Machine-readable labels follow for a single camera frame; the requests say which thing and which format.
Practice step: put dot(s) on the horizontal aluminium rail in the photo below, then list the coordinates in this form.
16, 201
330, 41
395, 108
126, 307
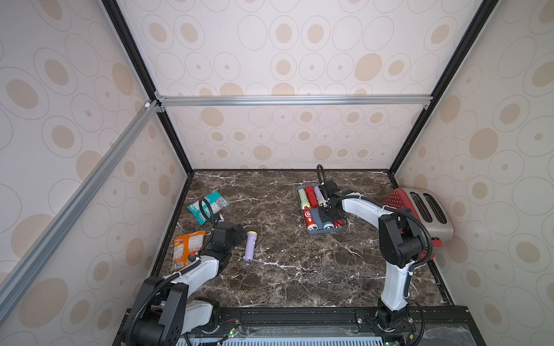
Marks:
296, 100

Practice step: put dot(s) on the purple flashlight yellow head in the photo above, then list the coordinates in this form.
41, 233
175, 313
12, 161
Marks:
250, 246

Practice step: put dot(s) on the red and steel toaster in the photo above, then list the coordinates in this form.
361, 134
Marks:
429, 211

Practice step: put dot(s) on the teal snack packet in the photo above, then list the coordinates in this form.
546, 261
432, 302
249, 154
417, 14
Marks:
217, 203

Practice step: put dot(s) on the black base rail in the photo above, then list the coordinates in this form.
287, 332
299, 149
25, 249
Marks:
434, 325

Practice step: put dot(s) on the left diagonal aluminium rail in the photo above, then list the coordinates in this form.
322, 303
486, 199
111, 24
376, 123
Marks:
35, 259

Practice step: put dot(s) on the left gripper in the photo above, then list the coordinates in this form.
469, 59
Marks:
239, 238

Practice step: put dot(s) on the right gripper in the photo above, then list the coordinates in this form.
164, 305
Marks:
326, 212

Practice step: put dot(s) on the orange snack packet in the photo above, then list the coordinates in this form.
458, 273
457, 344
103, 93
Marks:
185, 247

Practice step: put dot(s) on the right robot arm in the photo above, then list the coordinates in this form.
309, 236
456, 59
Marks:
404, 243

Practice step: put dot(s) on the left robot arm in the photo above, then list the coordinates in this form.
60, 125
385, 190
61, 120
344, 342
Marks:
181, 285

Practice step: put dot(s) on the blue storage tray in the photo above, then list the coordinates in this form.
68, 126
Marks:
314, 211

